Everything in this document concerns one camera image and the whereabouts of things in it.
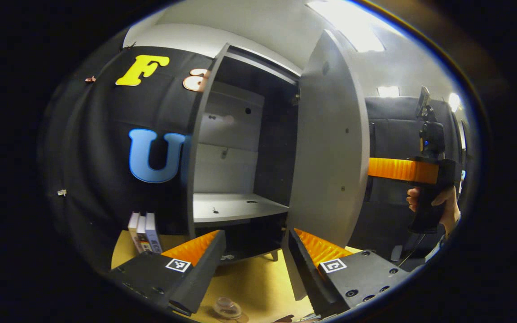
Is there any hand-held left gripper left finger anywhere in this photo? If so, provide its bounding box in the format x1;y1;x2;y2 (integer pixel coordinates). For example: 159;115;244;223
106;230;227;316

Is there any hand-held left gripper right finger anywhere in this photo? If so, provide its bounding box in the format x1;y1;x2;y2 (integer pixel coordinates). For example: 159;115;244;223
288;228;411;317

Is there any beige cabinet door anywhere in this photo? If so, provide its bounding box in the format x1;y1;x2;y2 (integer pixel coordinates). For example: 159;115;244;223
281;29;370;301

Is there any grey cabinet shelf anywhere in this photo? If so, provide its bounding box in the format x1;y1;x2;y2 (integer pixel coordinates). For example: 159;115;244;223
193;193;289;223

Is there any grey cabinet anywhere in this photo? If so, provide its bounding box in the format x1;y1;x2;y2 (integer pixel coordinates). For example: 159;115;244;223
186;43;302;263

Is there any blue grey book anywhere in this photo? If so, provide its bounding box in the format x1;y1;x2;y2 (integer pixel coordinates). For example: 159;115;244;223
145;213;163;254

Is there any white book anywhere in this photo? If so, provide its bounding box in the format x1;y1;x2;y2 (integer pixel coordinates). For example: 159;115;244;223
136;215;148;252

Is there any large ceiling light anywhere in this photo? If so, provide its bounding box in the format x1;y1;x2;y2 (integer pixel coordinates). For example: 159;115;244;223
306;0;385;52

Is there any black backdrop cloth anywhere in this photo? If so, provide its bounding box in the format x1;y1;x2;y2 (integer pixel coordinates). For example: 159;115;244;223
38;45;468;274

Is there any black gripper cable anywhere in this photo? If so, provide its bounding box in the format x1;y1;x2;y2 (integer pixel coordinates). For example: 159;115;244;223
396;233;426;268

